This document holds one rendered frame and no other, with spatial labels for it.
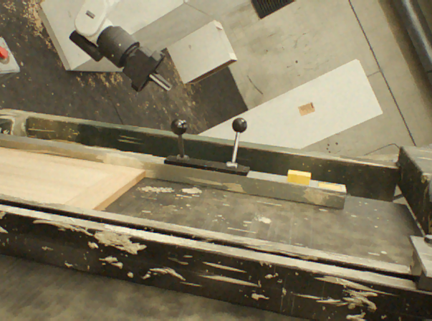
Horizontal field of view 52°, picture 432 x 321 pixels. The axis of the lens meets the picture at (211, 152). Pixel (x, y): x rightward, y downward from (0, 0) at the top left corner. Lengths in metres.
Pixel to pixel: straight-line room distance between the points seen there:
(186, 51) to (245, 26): 3.30
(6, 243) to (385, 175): 0.92
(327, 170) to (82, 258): 0.76
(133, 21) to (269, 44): 5.89
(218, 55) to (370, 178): 4.78
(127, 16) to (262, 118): 1.87
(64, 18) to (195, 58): 2.67
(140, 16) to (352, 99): 2.23
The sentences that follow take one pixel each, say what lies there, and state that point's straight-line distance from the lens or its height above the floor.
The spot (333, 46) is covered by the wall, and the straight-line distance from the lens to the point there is 8.94.
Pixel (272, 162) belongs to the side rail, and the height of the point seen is 1.54.
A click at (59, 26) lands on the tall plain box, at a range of 3.68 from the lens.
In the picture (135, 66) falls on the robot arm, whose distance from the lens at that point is 1.18.
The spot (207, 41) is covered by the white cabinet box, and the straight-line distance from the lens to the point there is 5.94.
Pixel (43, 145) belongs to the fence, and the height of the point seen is 1.08.
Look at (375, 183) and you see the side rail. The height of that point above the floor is 1.76.
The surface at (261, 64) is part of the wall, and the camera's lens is 9.03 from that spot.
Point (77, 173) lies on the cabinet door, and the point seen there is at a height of 1.19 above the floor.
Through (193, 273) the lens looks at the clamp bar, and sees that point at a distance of 0.62.
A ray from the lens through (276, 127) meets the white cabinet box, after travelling 4.57.
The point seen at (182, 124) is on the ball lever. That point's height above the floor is 1.45.
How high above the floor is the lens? 1.78
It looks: 18 degrees down
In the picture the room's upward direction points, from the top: 65 degrees clockwise
